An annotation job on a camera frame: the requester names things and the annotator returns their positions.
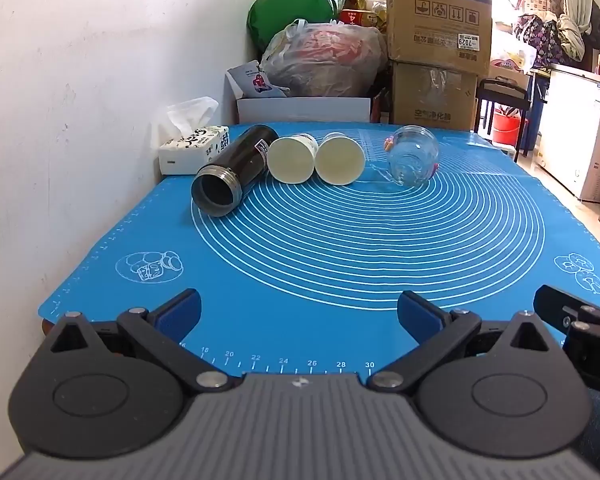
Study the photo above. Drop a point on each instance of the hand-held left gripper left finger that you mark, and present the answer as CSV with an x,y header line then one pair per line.
x,y
179,316

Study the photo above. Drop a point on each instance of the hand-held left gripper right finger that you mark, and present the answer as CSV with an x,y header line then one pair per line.
x,y
420,317

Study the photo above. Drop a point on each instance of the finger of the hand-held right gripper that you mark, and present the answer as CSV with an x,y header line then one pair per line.
x,y
555,306

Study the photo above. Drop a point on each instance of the clear glass cup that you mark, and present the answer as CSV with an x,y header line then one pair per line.
x,y
412,155

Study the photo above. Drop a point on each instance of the black thermos cup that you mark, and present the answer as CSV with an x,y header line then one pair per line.
x,y
240,165

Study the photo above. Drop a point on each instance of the white paper cup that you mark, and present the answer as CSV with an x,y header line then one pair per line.
x,y
290,160
339,161

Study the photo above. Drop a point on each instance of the blue silicone baking mat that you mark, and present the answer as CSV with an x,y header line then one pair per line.
x,y
330,260

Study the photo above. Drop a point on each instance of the white tissue box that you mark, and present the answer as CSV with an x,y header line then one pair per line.
x,y
190,152

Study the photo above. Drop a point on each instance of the white chest freezer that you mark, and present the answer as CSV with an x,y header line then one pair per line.
x,y
575,130

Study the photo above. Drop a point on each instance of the red bucket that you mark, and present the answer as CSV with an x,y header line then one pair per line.
x,y
505,127

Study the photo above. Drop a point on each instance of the black stool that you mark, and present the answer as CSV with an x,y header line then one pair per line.
x,y
502,91

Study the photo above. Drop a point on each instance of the brown cardboard box taped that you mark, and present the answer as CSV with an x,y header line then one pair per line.
x,y
432,95

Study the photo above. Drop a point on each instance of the white cardboard box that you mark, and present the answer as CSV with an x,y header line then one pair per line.
x,y
305,109

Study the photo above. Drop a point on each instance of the small white printed bag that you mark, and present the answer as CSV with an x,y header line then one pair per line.
x,y
257,80

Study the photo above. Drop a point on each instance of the purple floral cloth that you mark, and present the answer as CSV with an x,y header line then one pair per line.
x,y
540,40

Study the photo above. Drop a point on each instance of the clear plastic bag red contents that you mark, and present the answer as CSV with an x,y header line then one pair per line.
x,y
325,55

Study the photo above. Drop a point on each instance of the red gift box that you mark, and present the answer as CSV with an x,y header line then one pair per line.
x,y
356,16

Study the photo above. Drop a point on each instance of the large brown cardboard box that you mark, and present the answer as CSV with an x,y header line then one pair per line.
x,y
437,10

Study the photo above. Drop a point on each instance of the green plastic bag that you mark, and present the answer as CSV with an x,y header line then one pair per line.
x,y
290,5

